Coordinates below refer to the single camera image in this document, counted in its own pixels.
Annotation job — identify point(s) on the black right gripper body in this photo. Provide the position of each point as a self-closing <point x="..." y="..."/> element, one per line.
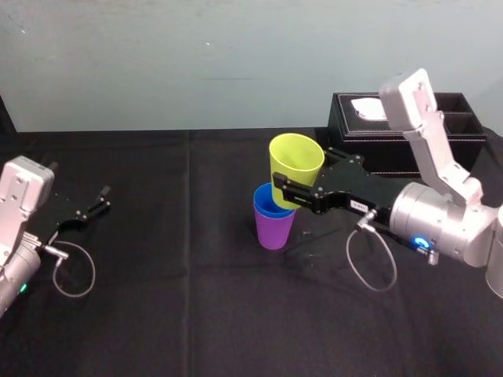
<point x="353" y="188"/>

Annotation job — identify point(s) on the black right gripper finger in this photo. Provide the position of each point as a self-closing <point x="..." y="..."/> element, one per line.
<point x="338" y="156"/>
<point x="298" y="193"/>

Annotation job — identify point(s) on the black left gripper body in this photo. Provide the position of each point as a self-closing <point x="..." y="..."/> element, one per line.
<point x="63" y="220"/>

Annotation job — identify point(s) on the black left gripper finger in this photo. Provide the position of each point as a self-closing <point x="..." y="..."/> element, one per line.
<point x="104" y="191"/>
<point x="96" y="209"/>

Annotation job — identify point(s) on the yellow-green plastic cup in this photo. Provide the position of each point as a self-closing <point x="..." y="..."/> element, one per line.
<point x="294" y="157"/>

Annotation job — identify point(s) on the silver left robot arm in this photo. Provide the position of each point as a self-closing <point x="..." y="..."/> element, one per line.
<point x="17" y="220"/>

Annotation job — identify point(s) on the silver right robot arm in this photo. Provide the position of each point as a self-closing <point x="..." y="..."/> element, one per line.
<point x="432" y="220"/>

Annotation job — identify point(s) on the black leather tissue box organizer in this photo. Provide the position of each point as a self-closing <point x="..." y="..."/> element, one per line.
<point x="365" y="145"/>

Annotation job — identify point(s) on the blue plastic cup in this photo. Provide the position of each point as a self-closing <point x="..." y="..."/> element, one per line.
<point x="265" y="202"/>

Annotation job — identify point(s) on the purple plastic cup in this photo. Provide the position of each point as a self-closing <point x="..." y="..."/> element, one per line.
<point x="273" y="231"/>

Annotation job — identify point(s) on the white tissue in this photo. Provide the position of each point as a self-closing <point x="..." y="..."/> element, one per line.
<point x="369" y="108"/>

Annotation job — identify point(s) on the black table cloth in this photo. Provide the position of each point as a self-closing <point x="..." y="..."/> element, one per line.
<point x="196" y="314"/>

